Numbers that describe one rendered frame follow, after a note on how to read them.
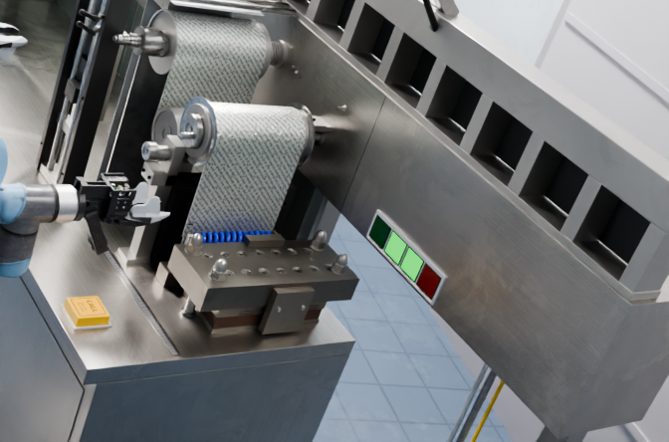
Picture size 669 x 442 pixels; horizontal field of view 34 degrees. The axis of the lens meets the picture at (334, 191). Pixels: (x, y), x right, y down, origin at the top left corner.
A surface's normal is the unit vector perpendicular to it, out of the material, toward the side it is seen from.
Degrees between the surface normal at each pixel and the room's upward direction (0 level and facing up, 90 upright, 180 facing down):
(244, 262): 0
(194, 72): 92
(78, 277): 0
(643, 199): 90
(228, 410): 90
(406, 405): 0
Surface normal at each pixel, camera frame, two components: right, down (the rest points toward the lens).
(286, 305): 0.52, 0.54
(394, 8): -0.79, 0.00
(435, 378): 0.33, -0.84
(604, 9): -0.89, -0.13
